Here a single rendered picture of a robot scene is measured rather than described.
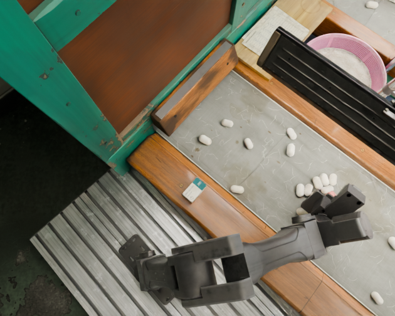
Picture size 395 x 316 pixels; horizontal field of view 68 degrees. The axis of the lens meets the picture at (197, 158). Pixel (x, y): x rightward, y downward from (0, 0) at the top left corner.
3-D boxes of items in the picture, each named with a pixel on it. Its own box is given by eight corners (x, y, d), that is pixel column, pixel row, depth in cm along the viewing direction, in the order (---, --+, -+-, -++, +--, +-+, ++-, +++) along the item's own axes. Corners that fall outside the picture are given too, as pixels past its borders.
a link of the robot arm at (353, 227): (362, 200, 62) (345, 205, 53) (377, 242, 60) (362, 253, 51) (310, 212, 70) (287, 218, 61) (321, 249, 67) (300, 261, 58)
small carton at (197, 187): (192, 203, 77) (192, 202, 76) (182, 194, 78) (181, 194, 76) (207, 186, 79) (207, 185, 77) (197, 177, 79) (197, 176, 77)
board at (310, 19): (268, 81, 87) (269, 79, 86) (229, 52, 89) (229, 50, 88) (331, 10, 93) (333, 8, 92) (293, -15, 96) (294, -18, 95)
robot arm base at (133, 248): (130, 232, 77) (110, 251, 76) (183, 291, 73) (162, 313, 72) (136, 232, 85) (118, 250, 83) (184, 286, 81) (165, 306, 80)
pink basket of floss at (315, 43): (375, 124, 93) (395, 111, 84) (291, 126, 93) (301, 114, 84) (360, 51, 100) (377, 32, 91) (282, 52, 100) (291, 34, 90)
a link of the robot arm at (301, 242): (320, 212, 60) (209, 240, 41) (335, 257, 58) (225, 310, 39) (273, 222, 69) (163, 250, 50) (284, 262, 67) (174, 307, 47)
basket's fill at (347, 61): (338, 131, 91) (347, 125, 86) (279, 89, 95) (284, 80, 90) (376, 83, 96) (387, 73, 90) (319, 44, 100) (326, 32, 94)
